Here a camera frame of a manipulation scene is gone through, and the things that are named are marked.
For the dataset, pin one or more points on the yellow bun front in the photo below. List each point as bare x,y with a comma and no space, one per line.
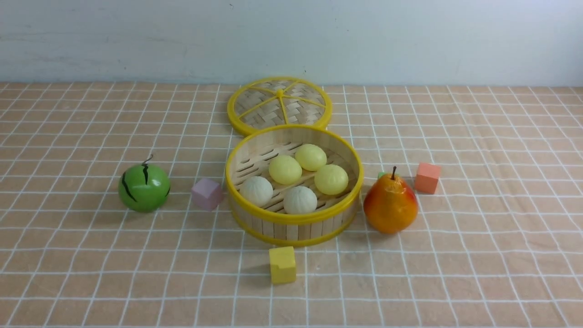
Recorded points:
285,170

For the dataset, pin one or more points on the yellow bun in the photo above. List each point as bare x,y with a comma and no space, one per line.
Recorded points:
310,157
331,179
285,170

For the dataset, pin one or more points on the yellow bun back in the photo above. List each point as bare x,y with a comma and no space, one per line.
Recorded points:
310,157

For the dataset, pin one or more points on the white bun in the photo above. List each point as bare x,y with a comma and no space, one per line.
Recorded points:
300,200
257,190

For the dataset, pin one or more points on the bamboo steamer tray yellow rim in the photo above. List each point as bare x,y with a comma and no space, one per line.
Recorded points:
271,224

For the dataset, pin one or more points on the woven bamboo steamer lid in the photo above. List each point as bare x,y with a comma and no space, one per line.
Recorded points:
274,101

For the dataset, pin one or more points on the pink wooden cube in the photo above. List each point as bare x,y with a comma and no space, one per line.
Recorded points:
207,193

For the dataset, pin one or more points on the yellow wooden cube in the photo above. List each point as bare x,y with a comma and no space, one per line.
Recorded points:
282,262

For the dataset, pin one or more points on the orange yellow toy pear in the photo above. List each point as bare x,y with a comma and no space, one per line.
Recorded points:
390,204

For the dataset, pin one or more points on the orange wooden cube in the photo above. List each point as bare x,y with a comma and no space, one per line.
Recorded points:
427,178

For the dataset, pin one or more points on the green toy watermelon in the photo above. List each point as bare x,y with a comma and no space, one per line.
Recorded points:
144,187

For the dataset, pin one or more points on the checkered orange tablecloth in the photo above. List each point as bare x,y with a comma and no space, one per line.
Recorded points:
498,245

